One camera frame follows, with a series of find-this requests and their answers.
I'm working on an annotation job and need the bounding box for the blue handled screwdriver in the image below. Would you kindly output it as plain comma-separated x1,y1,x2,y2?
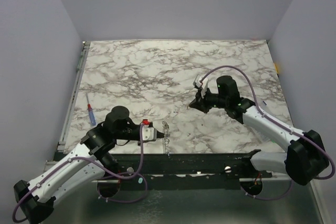
86,93,96,126

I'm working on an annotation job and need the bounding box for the clear plastic box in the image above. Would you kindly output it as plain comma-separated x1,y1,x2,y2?
249,100,274,143

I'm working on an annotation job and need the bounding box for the aluminium table edge rail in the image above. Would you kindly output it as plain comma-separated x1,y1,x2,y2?
56,41,91,152

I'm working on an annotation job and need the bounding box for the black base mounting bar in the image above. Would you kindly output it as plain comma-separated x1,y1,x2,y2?
86,153,274,190

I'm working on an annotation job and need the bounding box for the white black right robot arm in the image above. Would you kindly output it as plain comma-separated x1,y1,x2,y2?
189,76,330,185

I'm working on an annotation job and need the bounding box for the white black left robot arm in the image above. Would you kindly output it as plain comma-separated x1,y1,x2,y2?
12,106,165,223

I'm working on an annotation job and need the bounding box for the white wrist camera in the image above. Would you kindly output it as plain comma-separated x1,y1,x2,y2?
193,75,208,98
141,119,156,142

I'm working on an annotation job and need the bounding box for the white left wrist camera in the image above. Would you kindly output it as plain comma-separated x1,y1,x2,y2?
141,119,156,142

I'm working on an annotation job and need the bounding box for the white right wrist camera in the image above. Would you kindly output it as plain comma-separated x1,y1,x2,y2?
193,75,208,98

